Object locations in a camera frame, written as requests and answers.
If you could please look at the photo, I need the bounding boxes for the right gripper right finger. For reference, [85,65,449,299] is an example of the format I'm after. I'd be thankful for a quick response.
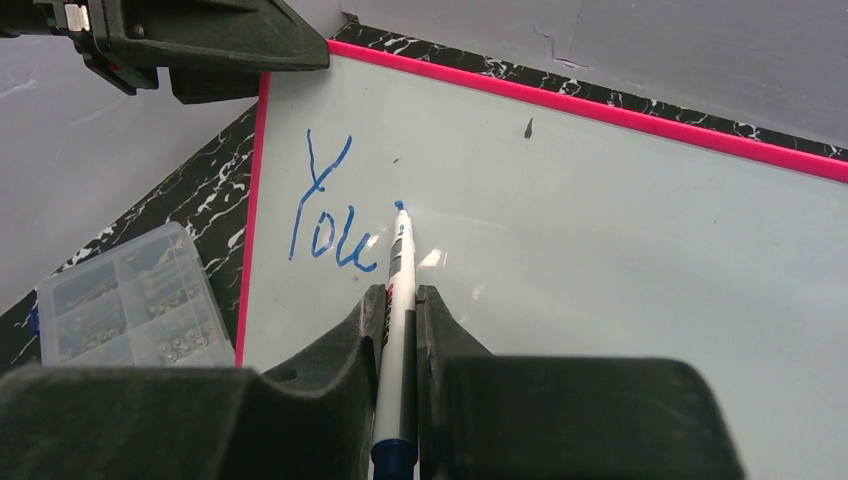
[417,285,745,479]

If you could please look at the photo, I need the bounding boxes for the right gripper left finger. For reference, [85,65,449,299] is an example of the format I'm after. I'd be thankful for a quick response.
[1,285,386,479]

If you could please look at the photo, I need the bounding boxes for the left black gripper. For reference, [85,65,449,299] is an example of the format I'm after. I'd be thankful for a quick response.
[1,0,330,104]

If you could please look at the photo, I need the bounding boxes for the white blue whiteboard marker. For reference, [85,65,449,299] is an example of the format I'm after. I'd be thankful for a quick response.
[370,200,418,479]

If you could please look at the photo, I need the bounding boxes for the pink framed whiteboard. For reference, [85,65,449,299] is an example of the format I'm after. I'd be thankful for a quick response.
[236,41,847,479]

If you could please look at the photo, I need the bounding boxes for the clear plastic screw box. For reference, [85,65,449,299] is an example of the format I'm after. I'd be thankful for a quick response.
[36,222,236,367]

